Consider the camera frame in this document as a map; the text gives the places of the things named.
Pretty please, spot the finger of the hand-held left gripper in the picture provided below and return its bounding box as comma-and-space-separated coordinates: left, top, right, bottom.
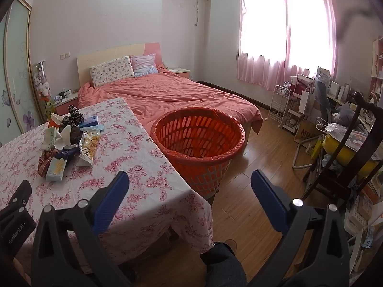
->
0, 180, 32, 216

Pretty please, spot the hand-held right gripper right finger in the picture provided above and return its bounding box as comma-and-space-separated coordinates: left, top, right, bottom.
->
248, 170, 350, 287

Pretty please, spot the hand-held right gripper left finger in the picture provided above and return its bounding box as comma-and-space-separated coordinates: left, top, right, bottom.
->
30, 171, 134, 287

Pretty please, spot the pale blue yellow packet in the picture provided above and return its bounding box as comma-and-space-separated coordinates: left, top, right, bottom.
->
46, 157, 72, 182

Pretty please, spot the clear yellow snack packet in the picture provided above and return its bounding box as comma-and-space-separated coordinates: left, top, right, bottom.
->
75, 131, 101, 167

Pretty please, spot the dark blue wrapper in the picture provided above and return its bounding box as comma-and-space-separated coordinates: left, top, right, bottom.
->
58, 146, 80, 161

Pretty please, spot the white paper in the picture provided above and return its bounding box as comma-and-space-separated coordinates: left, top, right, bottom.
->
43, 126, 72, 150

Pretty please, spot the plastic laundry basket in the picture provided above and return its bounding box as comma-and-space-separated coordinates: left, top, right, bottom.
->
150, 107, 246, 198

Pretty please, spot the red and white paper cup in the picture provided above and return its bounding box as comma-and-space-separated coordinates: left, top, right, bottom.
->
49, 113, 64, 128

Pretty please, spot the blue tissue packet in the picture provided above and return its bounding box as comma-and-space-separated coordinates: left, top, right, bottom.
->
78, 116, 100, 127

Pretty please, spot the dark floral cloth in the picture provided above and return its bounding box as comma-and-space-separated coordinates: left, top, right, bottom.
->
61, 105, 85, 126

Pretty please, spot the floral pink tablecloth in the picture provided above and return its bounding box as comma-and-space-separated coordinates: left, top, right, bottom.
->
0, 97, 214, 266

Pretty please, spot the dark wooden chair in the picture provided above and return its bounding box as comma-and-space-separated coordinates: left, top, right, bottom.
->
301, 91, 383, 213

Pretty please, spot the person's leg in jeans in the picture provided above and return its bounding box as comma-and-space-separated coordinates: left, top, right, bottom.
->
200, 241, 249, 287

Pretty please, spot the brown paper bag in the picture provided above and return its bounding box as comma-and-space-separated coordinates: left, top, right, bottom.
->
295, 120, 324, 149

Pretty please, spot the white plastic crate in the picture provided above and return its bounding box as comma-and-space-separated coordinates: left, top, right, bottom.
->
344, 206, 383, 246

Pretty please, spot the yellow cushion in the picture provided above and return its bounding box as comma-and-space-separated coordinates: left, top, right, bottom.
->
325, 134, 381, 177

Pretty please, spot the pink nightstand with mugs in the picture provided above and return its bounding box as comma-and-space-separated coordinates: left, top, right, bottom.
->
54, 91, 80, 116

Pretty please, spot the white shelf cart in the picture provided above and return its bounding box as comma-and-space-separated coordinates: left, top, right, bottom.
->
284, 76, 318, 132

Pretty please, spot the clear plush toy tube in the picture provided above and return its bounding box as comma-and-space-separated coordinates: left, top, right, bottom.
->
31, 61, 55, 123

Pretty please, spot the white paper bag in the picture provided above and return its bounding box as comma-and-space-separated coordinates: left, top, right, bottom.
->
299, 90, 315, 114

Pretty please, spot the flower print wardrobe door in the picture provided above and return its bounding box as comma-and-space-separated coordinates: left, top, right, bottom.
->
0, 0, 41, 148

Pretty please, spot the grey cloth bundle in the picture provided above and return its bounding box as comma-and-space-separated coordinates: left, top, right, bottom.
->
335, 103, 369, 126

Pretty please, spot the grey office chair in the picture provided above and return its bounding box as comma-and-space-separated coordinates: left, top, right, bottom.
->
314, 78, 333, 123

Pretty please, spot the salmon pink duvet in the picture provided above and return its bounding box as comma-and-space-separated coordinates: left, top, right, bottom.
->
78, 69, 263, 136

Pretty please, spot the floral white pillow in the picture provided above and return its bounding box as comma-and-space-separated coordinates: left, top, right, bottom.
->
89, 56, 135, 88

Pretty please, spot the pink curtain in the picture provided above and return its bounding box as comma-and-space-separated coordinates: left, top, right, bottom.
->
236, 0, 288, 83
284, 0, 339, 80

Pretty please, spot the pink striped pillow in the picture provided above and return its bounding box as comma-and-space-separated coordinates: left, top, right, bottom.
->
131, 53, 159, 77

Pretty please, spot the wooden bed headboard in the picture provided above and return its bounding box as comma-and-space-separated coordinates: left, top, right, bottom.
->
76, 42, 162, 88

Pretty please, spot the white tube frame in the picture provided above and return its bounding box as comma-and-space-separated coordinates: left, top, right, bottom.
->
292, 134, 318, 170

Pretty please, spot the white wire cart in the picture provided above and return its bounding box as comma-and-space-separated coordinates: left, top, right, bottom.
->
268, 84, 291, 126

